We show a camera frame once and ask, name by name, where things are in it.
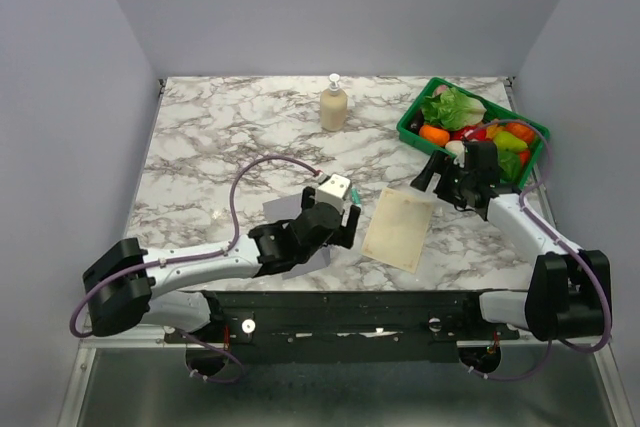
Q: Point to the white toy radish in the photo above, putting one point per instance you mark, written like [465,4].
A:
[455,147]

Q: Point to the green toy lettuce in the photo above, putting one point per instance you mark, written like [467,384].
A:
[452,110]

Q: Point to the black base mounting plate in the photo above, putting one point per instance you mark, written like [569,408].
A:
[348,327]

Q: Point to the orange toy fruit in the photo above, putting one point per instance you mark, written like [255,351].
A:
[435,135]

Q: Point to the green white glue stick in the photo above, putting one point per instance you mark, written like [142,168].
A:
[355,197]

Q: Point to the green toy pear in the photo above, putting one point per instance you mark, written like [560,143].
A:
[507,142]

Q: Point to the beige soap pump bottle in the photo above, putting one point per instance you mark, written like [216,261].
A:
[333,105]

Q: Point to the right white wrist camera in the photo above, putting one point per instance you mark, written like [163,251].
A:
[460,160]

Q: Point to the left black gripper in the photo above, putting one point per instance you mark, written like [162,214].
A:
[344,235]

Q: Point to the yellow toy pepper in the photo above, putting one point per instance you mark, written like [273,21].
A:
[492,130]

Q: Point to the grey envelope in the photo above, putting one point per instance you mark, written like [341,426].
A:
[289,207]

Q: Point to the aluminium frame rail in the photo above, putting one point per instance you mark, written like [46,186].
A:
[140,337]

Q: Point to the orange toy tomato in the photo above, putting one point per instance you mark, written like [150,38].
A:
[522,132]

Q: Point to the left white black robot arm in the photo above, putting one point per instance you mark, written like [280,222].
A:
[129,285]

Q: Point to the red toy pepper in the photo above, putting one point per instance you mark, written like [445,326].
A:
[471,133]

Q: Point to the dark toy eggplant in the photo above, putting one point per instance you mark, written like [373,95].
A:
[416,124]

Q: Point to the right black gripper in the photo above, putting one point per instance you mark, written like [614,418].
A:
[422,180]

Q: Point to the green toy leaf vegetable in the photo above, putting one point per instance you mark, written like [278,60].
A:
[510,165]

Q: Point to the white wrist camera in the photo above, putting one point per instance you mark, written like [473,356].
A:
[333,191]
[460,160]

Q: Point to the green plastic basket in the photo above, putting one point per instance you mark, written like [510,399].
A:
[494,115]

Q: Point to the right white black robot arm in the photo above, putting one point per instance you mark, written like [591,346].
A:
[568,296]

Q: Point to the beige letter paper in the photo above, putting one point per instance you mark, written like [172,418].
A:
[397,230]

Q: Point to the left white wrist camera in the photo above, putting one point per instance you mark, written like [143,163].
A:
[333,191]

